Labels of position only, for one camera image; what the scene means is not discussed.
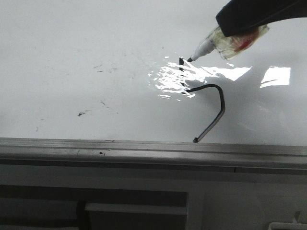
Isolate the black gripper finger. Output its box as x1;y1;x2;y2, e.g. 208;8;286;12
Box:
215;0;307;37

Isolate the white whiteboard marker with tape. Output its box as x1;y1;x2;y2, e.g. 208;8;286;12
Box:
187;25;269;62

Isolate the white plastic marker holder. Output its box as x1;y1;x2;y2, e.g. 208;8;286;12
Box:
267;211;307;230

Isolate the grey desk drawer unit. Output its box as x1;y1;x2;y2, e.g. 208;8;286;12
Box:
0;185;187;230

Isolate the white whiteboard with aluminium frame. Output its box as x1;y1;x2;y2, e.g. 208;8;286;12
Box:
0;0;307;171

